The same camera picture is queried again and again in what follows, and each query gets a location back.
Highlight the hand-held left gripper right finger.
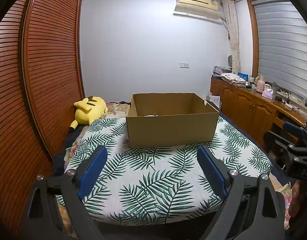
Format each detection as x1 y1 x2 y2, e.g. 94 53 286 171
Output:
197 145 286 240

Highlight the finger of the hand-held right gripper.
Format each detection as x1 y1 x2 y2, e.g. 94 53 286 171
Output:
287 144 307 163
282 121 307 139

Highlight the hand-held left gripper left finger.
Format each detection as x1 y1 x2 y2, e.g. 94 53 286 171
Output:
23 145 108 240

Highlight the brown cardboard box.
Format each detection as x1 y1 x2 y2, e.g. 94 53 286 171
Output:
126 92 220 149

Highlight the person's right hand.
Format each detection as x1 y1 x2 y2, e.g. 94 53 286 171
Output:
290 180 307 228

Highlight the dark blue bed sheet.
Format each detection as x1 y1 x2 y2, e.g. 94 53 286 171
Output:
52 120 94 178

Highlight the wooden sideboard cabinet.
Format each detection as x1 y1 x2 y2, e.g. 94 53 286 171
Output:
210 76 307 148

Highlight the pink thermos jug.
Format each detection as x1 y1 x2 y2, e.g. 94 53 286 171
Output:
256 75 266 93

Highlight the yellow plush toy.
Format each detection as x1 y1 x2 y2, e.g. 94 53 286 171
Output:
68 95 109 133

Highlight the floral quilt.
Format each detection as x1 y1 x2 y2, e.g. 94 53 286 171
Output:
56 102 294 240

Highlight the white paper bag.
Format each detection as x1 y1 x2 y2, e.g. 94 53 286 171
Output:
207 95 221 109

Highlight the folded floral cloth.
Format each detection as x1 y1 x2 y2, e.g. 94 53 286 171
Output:
220 73 246 84

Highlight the grey window blind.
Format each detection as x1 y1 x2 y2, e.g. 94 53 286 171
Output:
251 0 307 103

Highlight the lilac storage bag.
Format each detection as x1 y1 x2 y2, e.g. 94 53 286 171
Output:
214 66 231 75

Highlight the cream curtain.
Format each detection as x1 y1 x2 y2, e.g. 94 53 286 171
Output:
222 0 241 74

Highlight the wooden louvred wardrobe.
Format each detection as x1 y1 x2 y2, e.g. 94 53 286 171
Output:
0 0 85 240

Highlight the wooden window frame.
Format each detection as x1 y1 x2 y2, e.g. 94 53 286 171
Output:
246 0 289 79

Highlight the wall air conditioner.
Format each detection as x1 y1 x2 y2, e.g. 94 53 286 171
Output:
173 0 220 20

